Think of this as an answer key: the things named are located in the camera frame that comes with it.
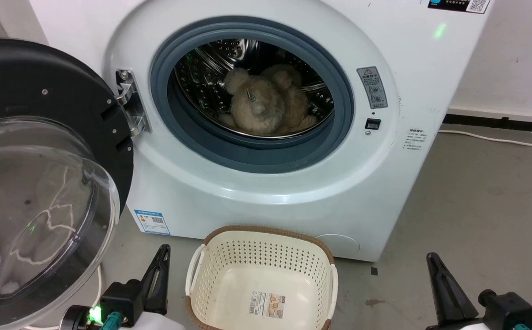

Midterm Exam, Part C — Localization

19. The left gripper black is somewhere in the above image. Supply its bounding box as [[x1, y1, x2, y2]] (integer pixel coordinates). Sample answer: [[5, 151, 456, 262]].
[[99, 244, 171, 329]]

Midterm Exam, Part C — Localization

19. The small text sticker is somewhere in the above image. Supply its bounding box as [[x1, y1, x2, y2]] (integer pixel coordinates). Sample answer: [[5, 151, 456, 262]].
[[404, 129, 429, 152]]

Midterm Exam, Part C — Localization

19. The white front-load washing machine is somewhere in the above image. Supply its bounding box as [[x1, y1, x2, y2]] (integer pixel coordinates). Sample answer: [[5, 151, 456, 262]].
[[28, 0, 495, 263]]

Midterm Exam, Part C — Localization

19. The paper label in basket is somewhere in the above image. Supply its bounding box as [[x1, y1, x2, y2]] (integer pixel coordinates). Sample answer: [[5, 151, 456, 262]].
[[248, 291, 286, 319]]

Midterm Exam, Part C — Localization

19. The beige plush bear with tag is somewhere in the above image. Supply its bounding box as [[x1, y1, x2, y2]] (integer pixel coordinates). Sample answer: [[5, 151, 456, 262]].
[[219, 68, 285, 136]]

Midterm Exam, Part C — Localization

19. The black baseboard strip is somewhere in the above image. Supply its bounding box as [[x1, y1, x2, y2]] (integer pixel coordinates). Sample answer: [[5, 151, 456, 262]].
[[443, 113, 532, 134]]

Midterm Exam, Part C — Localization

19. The cream perforated laundry basket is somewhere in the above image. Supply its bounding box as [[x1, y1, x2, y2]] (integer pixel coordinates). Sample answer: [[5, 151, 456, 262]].
[[185, 225, 339, 330]]

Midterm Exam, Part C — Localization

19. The grey warning sticker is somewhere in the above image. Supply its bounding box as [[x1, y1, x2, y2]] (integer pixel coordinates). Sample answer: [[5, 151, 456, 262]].
[[356, 66, 389, 110]]

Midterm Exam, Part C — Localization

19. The white floor cable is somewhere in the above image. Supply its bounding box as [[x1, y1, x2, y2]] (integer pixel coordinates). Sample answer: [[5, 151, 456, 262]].
[[438, 130, 532, 148]]

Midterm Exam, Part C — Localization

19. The round drain filter cover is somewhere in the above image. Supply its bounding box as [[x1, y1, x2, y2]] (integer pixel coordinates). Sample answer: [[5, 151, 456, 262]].
[[314, 234, 361, 255]]

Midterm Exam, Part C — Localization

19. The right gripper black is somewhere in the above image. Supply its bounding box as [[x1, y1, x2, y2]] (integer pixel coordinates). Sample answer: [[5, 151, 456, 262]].
[[426, 252, 532, 330]]

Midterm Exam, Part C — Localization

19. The grey rubber door gasket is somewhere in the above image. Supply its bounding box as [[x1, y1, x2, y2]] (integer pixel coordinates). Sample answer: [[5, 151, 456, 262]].
[[150, 16, 355, 174]]

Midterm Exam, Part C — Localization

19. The black QR code sticker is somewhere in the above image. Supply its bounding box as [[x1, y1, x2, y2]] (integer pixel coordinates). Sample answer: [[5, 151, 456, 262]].
[[428, 0, 491, 15]]

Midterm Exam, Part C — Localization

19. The open washer door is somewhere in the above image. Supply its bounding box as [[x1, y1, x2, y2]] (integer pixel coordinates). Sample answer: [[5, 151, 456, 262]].
[[0, 38, 135, 330]]

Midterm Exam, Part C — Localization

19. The metal door hinge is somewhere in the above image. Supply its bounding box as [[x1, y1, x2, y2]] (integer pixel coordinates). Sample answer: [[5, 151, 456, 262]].
[[115, 69, 152, 137]]

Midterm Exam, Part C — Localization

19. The steel perforated washer drum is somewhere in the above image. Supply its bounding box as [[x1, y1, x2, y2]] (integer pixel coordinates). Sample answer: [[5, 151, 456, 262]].
[[174, 38, 335, 139]]

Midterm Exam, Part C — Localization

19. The blue energy label sticker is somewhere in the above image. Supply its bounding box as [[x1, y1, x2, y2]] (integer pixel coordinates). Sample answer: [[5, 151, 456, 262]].
[[134, 209, 171, 236]]

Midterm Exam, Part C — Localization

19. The thin white cable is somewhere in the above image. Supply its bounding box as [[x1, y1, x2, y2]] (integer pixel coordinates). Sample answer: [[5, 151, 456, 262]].
[[93, 265, 104, 307]]

